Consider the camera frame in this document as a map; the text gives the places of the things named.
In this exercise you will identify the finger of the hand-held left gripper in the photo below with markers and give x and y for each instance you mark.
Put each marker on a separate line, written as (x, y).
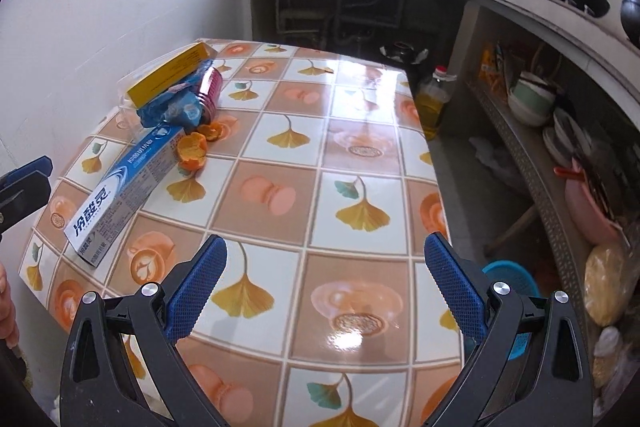
(27, 192)

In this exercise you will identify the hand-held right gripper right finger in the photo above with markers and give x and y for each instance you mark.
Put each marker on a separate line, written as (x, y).
(452, 282)

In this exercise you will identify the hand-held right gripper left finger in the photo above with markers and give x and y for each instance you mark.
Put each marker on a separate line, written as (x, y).
(200, 287)

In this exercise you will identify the blue plastic basket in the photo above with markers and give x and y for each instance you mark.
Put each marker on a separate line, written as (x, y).
(510, 274)

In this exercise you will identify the person's left hand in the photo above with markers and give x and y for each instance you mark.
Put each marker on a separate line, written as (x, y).
(7, 312)

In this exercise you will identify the wooden stick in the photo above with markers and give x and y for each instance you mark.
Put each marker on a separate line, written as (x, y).
(510, 229)

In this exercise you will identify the blue white toothpaste box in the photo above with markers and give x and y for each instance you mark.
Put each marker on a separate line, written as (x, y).
(120, 192)

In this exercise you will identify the ginkgo print tablecloth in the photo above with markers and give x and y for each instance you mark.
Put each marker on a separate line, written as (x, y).
(300, 207)

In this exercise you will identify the white rag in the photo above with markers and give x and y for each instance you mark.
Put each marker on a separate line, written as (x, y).
(492, 154)

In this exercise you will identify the orange peel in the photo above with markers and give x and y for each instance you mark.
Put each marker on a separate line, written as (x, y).
(210, 131)
(191, 152)

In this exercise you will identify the pink plastic basin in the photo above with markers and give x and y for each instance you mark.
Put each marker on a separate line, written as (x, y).
(585, 207)

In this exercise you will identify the yellow grain bag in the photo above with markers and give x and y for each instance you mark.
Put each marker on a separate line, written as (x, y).
(605, 287)

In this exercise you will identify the grey woven shelf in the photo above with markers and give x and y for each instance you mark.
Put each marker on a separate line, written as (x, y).
(525, 142)

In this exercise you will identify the blue crumpled wrapper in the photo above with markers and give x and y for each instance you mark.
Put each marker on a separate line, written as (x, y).
(165, 107)

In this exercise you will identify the yellow cooking oil bottle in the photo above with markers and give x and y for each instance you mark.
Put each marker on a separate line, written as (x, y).
(431, 107)

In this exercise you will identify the yellow cardboard box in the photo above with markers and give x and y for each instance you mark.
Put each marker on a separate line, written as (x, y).
(165, 77)

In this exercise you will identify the stack of white plates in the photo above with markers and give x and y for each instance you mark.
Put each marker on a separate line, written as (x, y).
(565, 137)

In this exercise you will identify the pink ribbed cup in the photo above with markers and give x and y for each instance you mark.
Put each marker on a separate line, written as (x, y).
(211, 89)

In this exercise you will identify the orange packet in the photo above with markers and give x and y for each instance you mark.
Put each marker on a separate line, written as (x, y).
(489, 67)

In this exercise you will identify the black kettle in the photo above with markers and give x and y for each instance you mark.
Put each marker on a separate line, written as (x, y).
(400, 52)

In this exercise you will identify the grey drain pipes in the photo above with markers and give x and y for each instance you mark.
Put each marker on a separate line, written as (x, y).
(325, 14)

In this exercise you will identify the grey metal pot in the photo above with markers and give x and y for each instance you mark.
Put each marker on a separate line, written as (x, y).
(631, 7)

